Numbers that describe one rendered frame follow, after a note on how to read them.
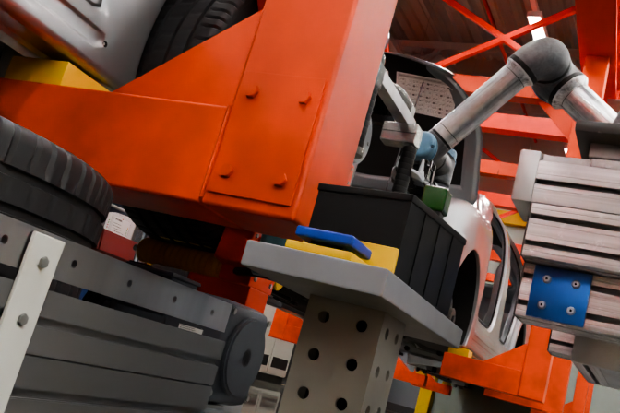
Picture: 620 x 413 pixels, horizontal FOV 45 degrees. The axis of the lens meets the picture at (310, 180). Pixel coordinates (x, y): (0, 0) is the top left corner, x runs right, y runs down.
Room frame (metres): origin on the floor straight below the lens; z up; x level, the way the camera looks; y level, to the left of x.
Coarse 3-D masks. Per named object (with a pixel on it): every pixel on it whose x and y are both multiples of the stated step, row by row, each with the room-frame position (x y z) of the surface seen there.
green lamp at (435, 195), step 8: (424, 192) 1.16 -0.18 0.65; (432, 192) 1.15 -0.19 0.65; (440, 192) 1.14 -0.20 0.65; (448, 192) 1.15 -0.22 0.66; (424, 200) 1.15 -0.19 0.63; (432, 200) 1.15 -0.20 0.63; (440, 200) 1.14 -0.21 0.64; (448, 200) 1.16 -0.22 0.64; (432, 208) 1.15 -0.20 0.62; (440, 208) 1.14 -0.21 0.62; (448, 208) 1.17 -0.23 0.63
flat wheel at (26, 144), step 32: (0, 128) 0.81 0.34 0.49; (0, 160) 0.81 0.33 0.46; (32, 160) 0.85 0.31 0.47; (64, 160) 0.89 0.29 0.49; (0, 192) 0.83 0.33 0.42; (32, 192) 0.86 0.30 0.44; (64, 192) 0.91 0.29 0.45; (96, 192) 0.97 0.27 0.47; (32, 224) 0.87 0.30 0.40; (64, 224) 0.92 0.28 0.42; (96, 224) 1.02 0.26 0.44; (64, 288) 0.98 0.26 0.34
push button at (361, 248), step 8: (296, 232) 0.82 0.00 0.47; (304, 232) 0.81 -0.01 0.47; (312, 232) 0.81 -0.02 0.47; (320, 232) 0.80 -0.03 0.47; (328, 232) 0.80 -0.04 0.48; (336, 232) 0.80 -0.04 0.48; (304, 240) 0.84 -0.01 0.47; (312, 240) 0.82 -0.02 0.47; (320, 240) 0.81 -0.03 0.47; (328, 240) 0.80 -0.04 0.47; (336, 240) 0.80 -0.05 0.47; (344, 240) 0.79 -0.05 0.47; (352, 240) 0.79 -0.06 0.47; (336, 248) 0.81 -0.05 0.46; (344, 248) 0.81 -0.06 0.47; (352, 248) 0.80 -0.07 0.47; (360, 248) 0.81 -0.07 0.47; (360, 256) 0.84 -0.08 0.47; (368, 256) 0.84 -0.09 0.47
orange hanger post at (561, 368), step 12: (564, 360) 6.59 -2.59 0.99; (552, 372) 6.63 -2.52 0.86; (564, 372) 6.58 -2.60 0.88; (552, 384) 6.62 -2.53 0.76; (564, 384) 6.58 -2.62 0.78; (492, 396) 6.82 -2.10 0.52; (504, 396) 6.78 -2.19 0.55; (516, 396) 6.74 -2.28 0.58; (552, 396) 6.61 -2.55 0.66; (564, 396) 6.57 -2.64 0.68; (540, 408) 6.64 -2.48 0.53; (552, 408) 6.60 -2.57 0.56
